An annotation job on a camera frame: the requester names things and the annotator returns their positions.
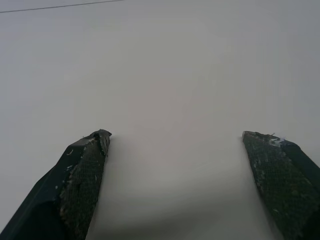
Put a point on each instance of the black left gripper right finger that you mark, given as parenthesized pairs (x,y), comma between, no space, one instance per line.
(287,185)

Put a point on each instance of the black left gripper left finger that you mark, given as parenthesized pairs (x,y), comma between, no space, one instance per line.
(67,190)

